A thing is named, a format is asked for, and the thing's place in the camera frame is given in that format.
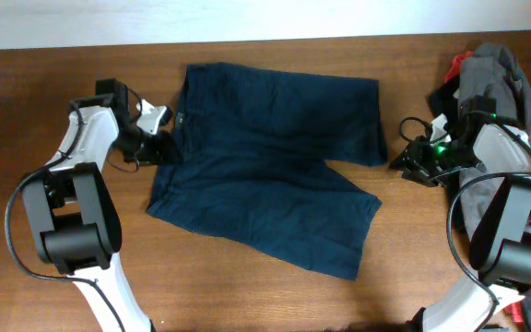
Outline right camera cable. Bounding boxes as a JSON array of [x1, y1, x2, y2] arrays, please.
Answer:
[[397, 110, 531, 331]]

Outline navy blue shorts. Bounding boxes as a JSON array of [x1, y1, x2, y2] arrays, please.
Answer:
[[147, 63, 388, 280]]

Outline left camera cable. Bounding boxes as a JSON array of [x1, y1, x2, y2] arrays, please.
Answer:
[[3, 85, 156, 332]]

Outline red garment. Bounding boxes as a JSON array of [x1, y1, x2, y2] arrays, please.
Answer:
[[444, 51, 474, 83]]

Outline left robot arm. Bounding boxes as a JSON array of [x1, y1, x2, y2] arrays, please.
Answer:
[[4, 78, 182, 331]]

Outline camera cable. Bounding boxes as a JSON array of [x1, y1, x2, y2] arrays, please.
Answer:
[[397, 110, 531, 331], [3, 85, 156, 332]]

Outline black garment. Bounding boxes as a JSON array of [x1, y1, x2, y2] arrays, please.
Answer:
[[427, 76, 460, 123]]

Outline grey garment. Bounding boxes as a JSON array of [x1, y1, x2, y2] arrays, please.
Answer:
[[458, 42, 531, 240]]

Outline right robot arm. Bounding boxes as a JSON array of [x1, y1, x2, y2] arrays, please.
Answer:
[[390, 96, 531, 331]]

